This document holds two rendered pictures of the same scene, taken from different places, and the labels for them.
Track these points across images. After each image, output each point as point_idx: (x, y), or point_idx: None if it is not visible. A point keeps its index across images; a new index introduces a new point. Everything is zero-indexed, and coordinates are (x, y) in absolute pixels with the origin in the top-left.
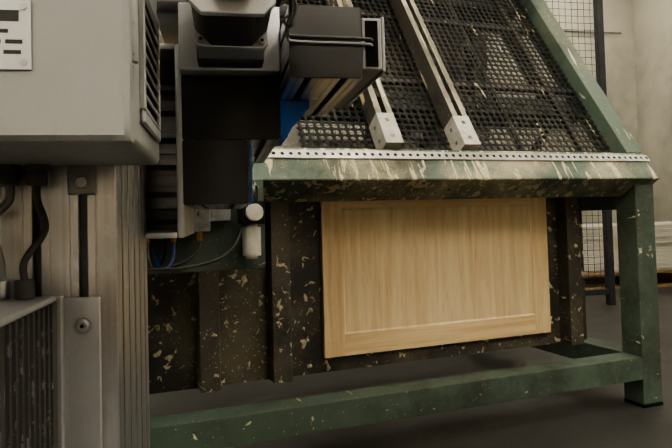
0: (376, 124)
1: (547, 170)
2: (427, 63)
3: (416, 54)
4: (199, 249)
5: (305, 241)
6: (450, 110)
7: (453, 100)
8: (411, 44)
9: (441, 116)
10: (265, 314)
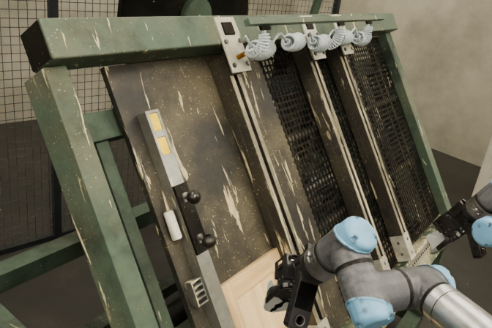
0: (378, 267)
1: (432, 254)
2: (382, 182)
3: (369, 166)
4: None
5: None
6: (401, 230)
7: (398, 217)
8: (364, 154)
9: (389, 228)
10: None
